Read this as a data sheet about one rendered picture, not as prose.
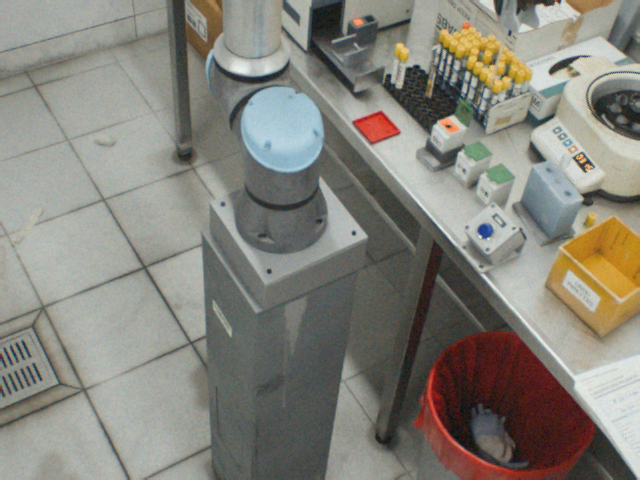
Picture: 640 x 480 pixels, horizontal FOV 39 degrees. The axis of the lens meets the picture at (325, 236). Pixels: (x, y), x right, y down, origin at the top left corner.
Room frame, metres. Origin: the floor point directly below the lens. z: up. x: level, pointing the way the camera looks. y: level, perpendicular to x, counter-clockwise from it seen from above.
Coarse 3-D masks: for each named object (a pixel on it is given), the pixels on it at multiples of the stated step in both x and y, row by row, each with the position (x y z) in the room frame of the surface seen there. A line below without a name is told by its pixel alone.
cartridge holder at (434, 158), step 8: (432, 144) 1.24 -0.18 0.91; (416, 152) 1.25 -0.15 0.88; (424, 152) 1.24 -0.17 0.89; (432, 152) 1.24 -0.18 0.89; (440, 152) 1.22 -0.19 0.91; (448, 152) 1.23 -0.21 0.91; (456, 152) 1.24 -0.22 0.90; (424, 160) 1.23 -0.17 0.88; (432, 160) 1.22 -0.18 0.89; (440, 160) 1.22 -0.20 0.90; (448, 160) 1.23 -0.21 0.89; (432, 168) 1.21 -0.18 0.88
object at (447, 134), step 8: (448, 120) 1.27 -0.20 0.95; (456, 120) 1.27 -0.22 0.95; (432, 128) 1.26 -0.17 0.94; (440, 128) 1.25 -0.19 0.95; (448, 128) 1.25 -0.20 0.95; (456, 128) 1.25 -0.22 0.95; (464, 128) 1.25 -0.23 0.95; (432, 136) 1.25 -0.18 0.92; (440, 136) 1.24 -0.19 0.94; (448, 136) 1.23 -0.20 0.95; (456, 136) 1.24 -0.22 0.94; (440, 144) 1.23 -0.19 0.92; (448, 144) 1.23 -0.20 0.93; (456, 144) 1.24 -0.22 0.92
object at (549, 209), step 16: (544, 176) 1.12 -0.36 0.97; (528, 192) 1.14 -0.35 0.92; (544, 192) 1.10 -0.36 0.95; (560, 192) 1.09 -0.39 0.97; (576, 192) 1.09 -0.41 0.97; (528, 208) 1.12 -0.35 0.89; (544, 208) 1.09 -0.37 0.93; (560, 208) 1.06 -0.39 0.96; (576, 208) 1.07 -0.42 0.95; (528, 224) 1.09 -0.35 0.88; (544, 224) 1.08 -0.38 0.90; (560, 224) 1.06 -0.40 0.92; (544, 240) 1.06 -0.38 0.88
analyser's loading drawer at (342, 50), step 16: (320, 32) 1.54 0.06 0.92; (336, 32) 1.55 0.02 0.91; (320, 48) 1.49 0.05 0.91; (336, 48) 1.48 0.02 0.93; (352, 48) 1.50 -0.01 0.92; (336, 64) 1.45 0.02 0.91; (352, 64) 1.45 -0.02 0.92; (368, 64) 1.45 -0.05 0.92; (352, 80) 1.40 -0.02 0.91; (368, 80) 1.40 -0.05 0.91
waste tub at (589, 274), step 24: (576, 240) 0.99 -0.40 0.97; (600, 240) 1.04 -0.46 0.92; (624, 240) 1.02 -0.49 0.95; (552, 264) 0.96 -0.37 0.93; (576, 264) 0.93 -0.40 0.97; (600, 264) 1.02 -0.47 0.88; (624, 264) 1.01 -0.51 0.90; (552, 288) 0.95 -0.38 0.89; (576, 288) 0.92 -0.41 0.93; (600, 288) 0.90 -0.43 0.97; (624, 288) 0.97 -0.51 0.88; (576, 312) 0.91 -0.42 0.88; (600, 312) 0.88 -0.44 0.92; (624, 312) 0.89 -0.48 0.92; (600, 336) 0.87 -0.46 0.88
